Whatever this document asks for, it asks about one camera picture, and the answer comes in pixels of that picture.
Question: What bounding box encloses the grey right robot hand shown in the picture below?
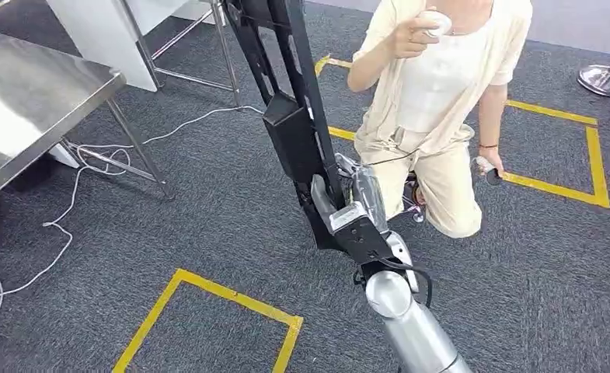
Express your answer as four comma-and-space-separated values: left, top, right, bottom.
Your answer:
310, 152, 391, 235

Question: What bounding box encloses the person's left hand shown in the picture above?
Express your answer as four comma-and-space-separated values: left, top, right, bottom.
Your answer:
476, 145, 506, 180

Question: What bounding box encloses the person's right hand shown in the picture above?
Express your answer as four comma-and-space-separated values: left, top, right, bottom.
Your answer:
386, 7, 443, 60

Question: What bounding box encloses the white and black handheld controller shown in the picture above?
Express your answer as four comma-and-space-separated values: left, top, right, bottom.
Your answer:
473, 156, 503, 187

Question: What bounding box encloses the long black plastic part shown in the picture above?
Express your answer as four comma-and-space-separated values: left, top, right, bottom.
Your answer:
221, 0, 353, 253

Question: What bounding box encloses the person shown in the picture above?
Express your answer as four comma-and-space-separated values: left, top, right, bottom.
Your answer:
347, 0, 534, 240

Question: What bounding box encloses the yellow floor tape rectangle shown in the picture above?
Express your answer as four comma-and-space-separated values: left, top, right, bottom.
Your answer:
313, 54, 610, 210
111, 267, 305, 373

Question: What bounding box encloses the steel stanchion base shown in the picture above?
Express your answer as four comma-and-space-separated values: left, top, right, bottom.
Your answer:
577, 40, 610, 99

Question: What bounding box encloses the white partition panel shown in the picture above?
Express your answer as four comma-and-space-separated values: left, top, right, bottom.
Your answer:
46, 0, 218, 94

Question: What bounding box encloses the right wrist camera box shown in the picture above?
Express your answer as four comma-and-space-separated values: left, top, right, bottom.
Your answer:
329, 202, 404, 265

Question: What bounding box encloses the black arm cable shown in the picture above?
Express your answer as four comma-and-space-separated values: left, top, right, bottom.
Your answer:
353, 256, 434, 309

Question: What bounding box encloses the white cable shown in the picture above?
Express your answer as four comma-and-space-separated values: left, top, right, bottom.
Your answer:
0, 105, 266, 327

